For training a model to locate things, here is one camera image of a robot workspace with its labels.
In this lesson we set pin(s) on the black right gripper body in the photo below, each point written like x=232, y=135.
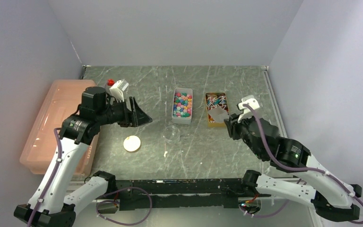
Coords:
x=239, y=130

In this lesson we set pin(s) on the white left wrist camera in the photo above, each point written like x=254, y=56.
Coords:
x=117, y=89

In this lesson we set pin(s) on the clear plastic cup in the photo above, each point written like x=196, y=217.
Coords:
x=171, y=134

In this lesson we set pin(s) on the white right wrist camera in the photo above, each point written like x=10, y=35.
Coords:
x=247, y=105

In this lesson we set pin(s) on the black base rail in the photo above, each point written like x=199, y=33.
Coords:
x=182, y=193

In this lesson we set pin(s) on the gold tin of lollipops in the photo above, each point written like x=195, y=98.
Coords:
x=215, y=99

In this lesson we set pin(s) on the orange translucent storage box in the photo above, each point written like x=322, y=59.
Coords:
x=60, y=102

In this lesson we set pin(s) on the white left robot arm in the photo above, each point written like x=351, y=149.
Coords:
x=50, y=205

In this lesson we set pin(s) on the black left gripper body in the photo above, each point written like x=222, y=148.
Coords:
x=118, y=113

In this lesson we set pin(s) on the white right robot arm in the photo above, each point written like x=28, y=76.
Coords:
x=331, y=198

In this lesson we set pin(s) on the gold round lid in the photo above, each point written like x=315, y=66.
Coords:
x=132, y=144

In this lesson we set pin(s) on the white tin of pastel candies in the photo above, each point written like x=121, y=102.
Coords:
x=182, y=106

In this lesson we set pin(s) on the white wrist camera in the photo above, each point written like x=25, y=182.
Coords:
x=117, y=89
x=247, y=105

